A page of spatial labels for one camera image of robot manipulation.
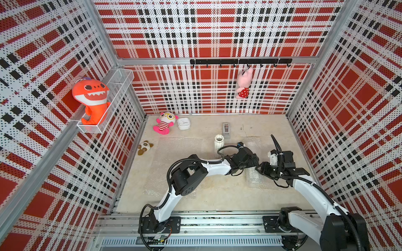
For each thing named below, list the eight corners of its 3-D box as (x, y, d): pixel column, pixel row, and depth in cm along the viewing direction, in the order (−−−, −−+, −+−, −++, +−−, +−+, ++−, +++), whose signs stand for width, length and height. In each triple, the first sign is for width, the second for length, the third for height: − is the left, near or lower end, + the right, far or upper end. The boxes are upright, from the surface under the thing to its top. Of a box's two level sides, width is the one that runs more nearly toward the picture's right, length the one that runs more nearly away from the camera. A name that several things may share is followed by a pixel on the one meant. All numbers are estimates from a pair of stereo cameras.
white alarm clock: (177, 130, 114) (176, 126, 111) (179, 120, 120) (178, 117, 117) (189, 129, 114) (189, 126, 111) (190, 120, 120) (190, 117, 117)
